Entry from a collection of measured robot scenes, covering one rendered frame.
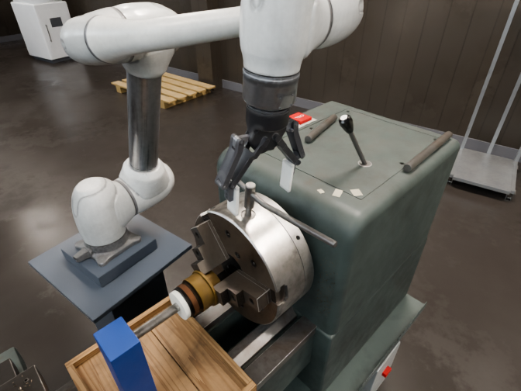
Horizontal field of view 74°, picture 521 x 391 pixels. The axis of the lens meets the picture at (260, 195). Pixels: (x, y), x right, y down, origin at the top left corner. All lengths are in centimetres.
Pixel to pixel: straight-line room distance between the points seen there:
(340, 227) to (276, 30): 44
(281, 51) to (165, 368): 77
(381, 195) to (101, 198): 89
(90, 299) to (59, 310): 109
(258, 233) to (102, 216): 69
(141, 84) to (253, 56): 61
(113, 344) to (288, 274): 37
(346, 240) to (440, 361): 147
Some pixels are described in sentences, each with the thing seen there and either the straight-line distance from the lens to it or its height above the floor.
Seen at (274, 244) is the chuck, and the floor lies 120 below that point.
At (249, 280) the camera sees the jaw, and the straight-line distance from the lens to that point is 81.
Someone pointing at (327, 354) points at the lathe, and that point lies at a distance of 110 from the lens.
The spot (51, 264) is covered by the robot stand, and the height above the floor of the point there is 75.
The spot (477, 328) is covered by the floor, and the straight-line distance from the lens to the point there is 240.
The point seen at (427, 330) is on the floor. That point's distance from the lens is 226.
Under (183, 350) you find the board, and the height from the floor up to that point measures 89.
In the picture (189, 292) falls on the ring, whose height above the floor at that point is 112.
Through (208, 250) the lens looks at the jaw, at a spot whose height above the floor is 115.
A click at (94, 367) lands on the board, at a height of 88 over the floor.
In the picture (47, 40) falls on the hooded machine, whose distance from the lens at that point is 786.
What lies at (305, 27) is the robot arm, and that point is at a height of 163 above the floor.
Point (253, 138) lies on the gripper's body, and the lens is 60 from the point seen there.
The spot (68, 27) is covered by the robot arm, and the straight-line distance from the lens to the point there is 97.
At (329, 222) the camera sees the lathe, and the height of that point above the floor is 123.
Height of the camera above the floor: 172
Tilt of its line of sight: 35 degrees down
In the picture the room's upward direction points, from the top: straight up
